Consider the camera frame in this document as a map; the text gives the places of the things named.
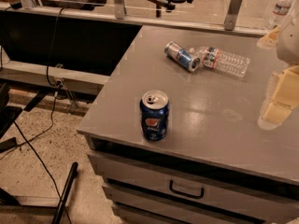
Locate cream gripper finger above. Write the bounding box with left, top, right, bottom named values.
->
left=257, top=26, right=280, bottom=49
left=258, top=65, right=299, bottom=130

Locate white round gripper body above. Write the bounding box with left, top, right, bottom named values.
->
left=277, top=0, right=299, bottom=64

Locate clear plastic water bottle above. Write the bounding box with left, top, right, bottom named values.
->
left=189, top=46, right=250, bottom=78

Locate silver blue energy drink can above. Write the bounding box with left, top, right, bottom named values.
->
left=164, top=41, right=200, bottom=72

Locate background water bottle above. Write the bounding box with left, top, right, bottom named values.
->
left=265, top=0, right=294, bottom=31

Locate grey drawer cabinet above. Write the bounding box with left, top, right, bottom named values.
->
left=78, top=26, right=299, bottom=224

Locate blue Pepsi can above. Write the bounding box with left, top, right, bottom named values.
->
left=139, top=90, right=170, bottom=141

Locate black pole on floor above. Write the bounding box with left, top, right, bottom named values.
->
left=51, top=162, right=78, bottom=224

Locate black drawer handle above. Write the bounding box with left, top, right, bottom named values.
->
left=168, top=180, right=205, bottom=200

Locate metal bracket post centre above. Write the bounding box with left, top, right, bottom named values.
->
left=114, top=0, right=126, bottom=20

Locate black hanging cable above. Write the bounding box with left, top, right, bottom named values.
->
left=45, top=7, right=67, bottom=89

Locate black floor cable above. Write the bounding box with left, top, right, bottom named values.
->
left=0, top=91, right=73, bottom=224

